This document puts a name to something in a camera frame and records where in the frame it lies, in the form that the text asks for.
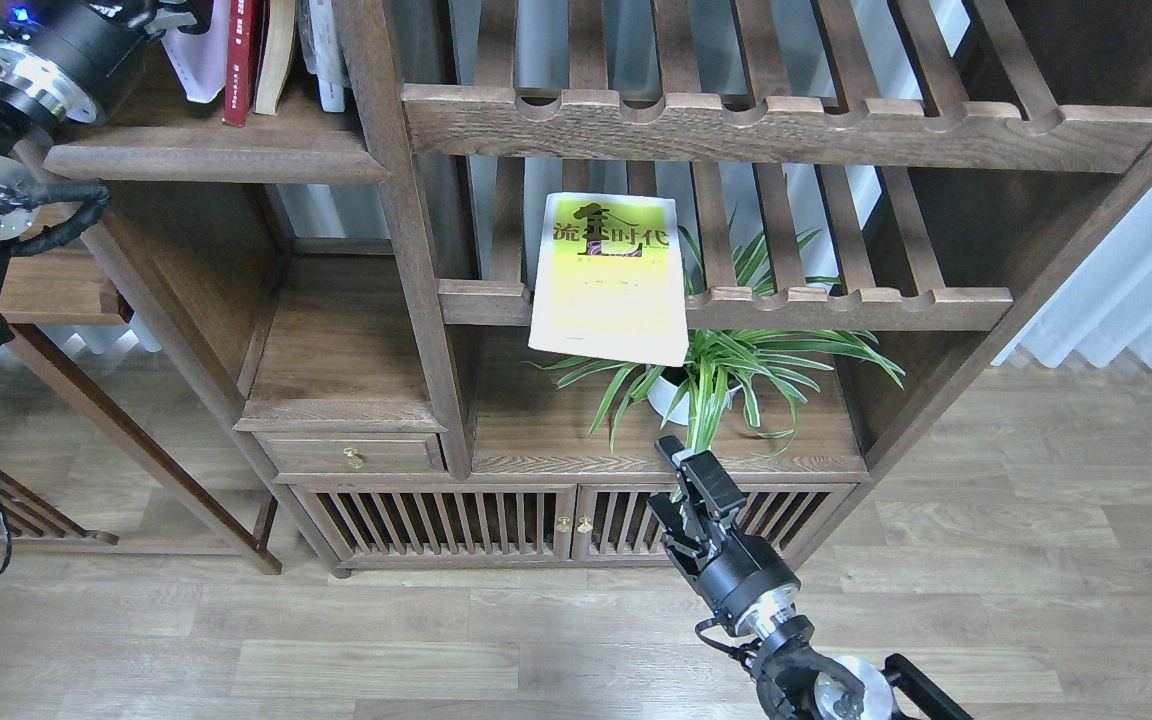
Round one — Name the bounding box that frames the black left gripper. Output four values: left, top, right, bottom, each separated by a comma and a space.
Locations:
0, 1, 198, 126

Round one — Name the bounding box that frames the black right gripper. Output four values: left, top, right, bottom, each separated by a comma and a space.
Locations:
647, 435, 801, 639

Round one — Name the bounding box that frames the white purple cover book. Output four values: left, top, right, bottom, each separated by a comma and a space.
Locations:
162, 1, 230, 104

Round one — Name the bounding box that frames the red cover book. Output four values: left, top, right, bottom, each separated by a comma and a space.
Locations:
221, 1, 270, 128

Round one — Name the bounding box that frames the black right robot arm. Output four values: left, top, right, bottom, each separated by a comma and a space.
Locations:
649, 435, 970, 719

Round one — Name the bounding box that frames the white plant pot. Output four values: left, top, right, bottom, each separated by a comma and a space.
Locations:
646, 364, 741, 433

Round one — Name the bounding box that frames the green spider plant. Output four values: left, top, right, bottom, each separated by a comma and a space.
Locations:
548, 220, 902, 450

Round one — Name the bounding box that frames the upright cream paged book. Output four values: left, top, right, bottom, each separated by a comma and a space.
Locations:
251, 0, 298, 115

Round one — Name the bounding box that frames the yellow green cover book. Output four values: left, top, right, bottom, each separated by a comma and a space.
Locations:
526, 192, 689, 366

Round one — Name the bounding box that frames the upright white book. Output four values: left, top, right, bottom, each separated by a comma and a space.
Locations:
305, 1, 349, 113

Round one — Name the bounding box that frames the dark wooden bookshelf unit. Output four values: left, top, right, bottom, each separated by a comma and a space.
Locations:
12, 1, 1152, 574

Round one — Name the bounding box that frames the brass drawer knob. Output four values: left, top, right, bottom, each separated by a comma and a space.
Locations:
342, 447, 367, 471

